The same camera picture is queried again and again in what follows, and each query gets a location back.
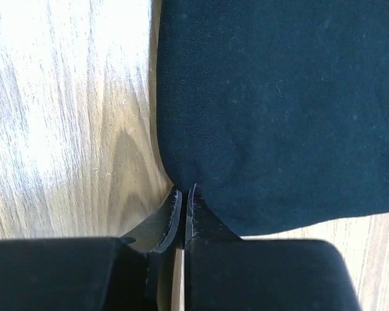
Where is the black t shirt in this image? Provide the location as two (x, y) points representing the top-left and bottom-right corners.
(156, 1), (389, 236)

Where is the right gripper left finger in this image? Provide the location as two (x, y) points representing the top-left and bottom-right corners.
(0, 189), (182, 310)

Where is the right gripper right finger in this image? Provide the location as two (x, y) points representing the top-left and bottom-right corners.
(184, 187), (360, 310)

